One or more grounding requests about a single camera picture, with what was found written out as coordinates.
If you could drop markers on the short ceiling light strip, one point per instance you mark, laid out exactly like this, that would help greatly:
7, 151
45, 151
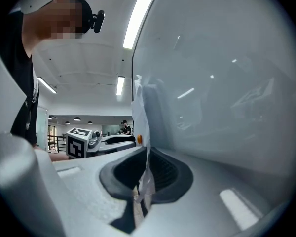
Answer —
120, 85
47, 85

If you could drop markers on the black metal railing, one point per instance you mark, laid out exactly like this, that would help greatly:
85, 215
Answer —
56, 143

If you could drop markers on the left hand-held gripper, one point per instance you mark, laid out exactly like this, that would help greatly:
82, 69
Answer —
76, 144

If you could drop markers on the orange round magnet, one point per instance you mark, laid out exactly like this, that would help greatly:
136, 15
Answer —
139, 138

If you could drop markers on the long ceiling light strip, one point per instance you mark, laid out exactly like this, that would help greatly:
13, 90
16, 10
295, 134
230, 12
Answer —
139, 16

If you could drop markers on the person's head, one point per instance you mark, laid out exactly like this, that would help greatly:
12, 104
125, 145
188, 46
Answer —
51, 18

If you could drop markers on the white sheet of paper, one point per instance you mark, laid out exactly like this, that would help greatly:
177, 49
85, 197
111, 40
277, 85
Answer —
139, 112

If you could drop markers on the black head-worn camera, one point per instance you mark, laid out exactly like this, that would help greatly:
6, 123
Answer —
98, 21

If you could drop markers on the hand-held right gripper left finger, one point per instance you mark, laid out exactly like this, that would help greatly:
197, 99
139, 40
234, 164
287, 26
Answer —
88, 181

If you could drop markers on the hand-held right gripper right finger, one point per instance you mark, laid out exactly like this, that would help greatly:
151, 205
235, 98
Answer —
199, 206

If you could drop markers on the person's left forearm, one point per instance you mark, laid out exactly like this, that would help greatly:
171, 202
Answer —
58, 157

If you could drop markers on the person's black t-shirt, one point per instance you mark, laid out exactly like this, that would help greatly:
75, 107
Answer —
17, 65

